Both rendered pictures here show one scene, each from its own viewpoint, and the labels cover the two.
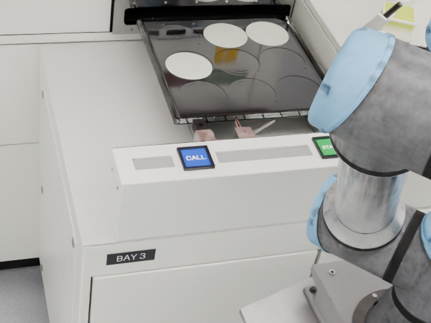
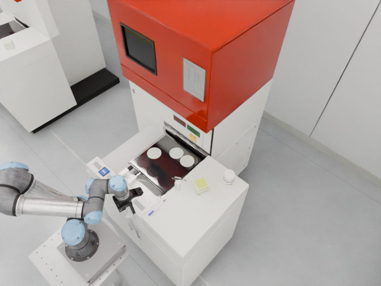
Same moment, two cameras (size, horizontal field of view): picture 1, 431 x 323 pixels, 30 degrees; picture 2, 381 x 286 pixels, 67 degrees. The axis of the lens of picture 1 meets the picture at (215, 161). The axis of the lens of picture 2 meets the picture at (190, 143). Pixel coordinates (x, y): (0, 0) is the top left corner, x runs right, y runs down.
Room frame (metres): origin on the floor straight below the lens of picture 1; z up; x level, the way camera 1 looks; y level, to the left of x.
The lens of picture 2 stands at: (1.14, -1.14, 2.58)
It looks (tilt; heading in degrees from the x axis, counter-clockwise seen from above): 52 degrees down; 65
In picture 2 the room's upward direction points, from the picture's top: 1 degrees clockwise
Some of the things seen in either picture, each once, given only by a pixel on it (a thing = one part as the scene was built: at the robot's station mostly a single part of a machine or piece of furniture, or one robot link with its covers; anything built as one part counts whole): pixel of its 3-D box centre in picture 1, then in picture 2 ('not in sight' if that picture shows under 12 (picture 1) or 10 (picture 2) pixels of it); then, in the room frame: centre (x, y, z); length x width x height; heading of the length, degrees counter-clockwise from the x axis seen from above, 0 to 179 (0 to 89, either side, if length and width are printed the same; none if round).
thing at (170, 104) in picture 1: (156, 68); (148, 147); (1.40, 0.16, 0.90); 0.37 x 0.01 x 0.01; 23
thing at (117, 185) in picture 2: not in sight; (118, 185); (1.12, -0.34, 1.33); 0.09 x 0.08 x 0.11; 159
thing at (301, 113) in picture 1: (262, 115); (146, 177); (1.31, -0.08, 0.90); 0.38 x 0.01 x 0.01; 113
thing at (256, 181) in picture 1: (260, 181); (118, 189); (1.11, -0.09, 0.89); 0.55 x 0.09 x 0.14; 113
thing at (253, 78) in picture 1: (236, 63); (165, 161); (1.47, 0.00, 0.90); 0.34 x 0.34 x 0.01; 23
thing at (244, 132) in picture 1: (247, 145); (130, 180); (1.21, -0.05, 0.89); 0.08 x 0.03 x 0.03; 23
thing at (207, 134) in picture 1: (208, 148); (123, 173); (1.17, 0.02, 0.89); 0.08 x 0.03 x 0.03; 23
